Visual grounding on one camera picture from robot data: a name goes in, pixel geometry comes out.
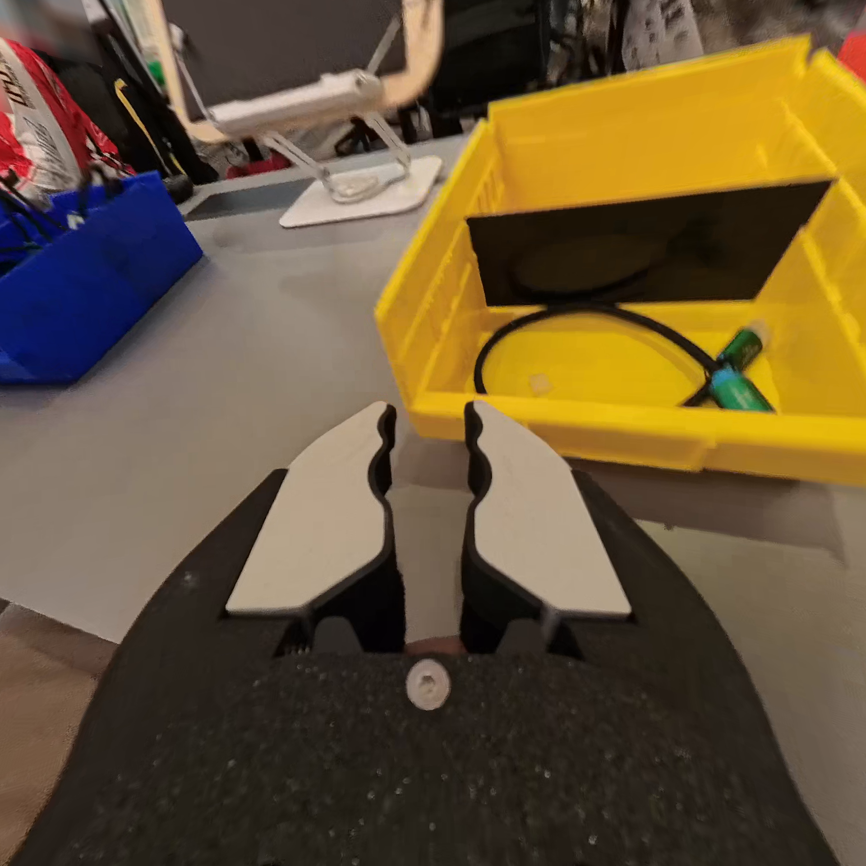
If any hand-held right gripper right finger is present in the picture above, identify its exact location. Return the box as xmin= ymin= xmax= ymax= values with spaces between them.
xmin=460 ymin=401 xmax=633 ymax=652

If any blue storage bin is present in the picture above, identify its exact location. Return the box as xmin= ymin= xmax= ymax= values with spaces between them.
xmin=0 ymin=170 xmax=204 ymax=387

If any printed white sheet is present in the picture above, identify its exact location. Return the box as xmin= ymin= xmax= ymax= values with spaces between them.
xmin=622 ymin=0 xmax=705 ymax=69

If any white tablet stand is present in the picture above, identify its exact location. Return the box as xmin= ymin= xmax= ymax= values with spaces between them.
xmin=166 ymin=68 xmax=444 ymax=229

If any wood framed black board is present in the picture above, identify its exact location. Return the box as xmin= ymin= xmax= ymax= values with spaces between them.
xmin=156 ymin=0 xmax=444 ymax=143

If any black office chair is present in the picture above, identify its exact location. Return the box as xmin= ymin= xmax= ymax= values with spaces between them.
xmin=433 ymin=0 xmax=552 ymax=119

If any person in red white jacket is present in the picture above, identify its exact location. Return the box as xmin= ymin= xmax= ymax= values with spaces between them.
xmin=0 ymin=37 xmax=129 ymax=197

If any thin braided green-plug HDMI cable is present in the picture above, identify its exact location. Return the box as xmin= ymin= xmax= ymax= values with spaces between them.
xmin=474 ymin=302 xmax=775 ymax=412

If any black bag yellow trim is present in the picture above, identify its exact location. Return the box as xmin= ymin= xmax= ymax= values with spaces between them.
xmin=57 ymin=34 xmax=217 ymax=185

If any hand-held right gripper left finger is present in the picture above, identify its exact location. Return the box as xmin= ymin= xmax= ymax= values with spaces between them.
xmin=225 ymin=401 xmax=405 ymax=652

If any yellow storage bin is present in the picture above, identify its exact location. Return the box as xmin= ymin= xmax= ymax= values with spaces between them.
xmin=374 ymin=34 xmax=866 ymax=488

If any dark grey desk cable cover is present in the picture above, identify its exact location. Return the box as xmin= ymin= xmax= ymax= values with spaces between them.
xmin=189 ymin=183 xmax=299 ymax=217

